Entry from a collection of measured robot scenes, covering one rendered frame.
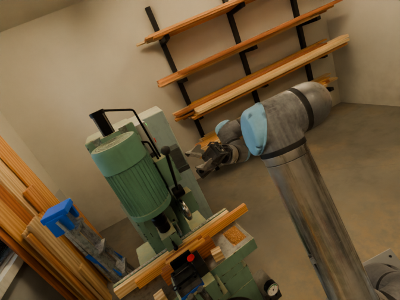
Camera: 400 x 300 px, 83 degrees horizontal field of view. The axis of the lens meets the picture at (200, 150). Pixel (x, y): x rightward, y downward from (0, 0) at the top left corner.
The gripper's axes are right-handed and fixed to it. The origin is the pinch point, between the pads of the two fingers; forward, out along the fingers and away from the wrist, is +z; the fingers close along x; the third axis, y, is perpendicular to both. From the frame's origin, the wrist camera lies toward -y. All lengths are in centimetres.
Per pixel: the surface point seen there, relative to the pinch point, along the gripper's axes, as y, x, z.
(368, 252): -21, 83, -134
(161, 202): -16.0, 4.9, 9.2
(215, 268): -28.1, 33.3, -7.8
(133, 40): -33, -232, -99
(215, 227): -26.8, 19.1, -20.4
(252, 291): -36, 49, -27
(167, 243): -32.6, 15.3, 3.1
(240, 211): -17.8, 19.8, -32.4
